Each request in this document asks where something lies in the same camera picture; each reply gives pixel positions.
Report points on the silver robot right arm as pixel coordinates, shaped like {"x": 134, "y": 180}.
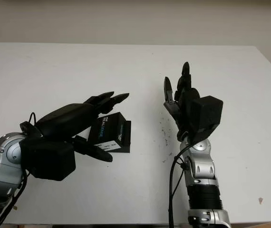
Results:
{"x": 202, "y": 171}

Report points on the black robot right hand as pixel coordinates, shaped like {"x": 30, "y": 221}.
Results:
{"x": 184, "y": 111}

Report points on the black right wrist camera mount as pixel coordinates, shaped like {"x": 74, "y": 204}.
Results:
{"x": 208, "y": 114}

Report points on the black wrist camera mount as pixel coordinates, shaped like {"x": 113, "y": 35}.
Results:
{"x": 208, "y": 114}
{"x": 50, "y": 159}

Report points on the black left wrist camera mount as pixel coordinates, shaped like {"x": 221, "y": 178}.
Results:
{"x": 50, "y": 159}

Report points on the black camera box base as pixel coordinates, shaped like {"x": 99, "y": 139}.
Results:
{"x": 128, "y": 133}

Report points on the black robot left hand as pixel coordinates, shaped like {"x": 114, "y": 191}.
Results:
{"x": 64, "y": 121}

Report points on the black RealSense box lid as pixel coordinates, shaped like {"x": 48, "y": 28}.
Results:
{"x": 102, "y": 130}

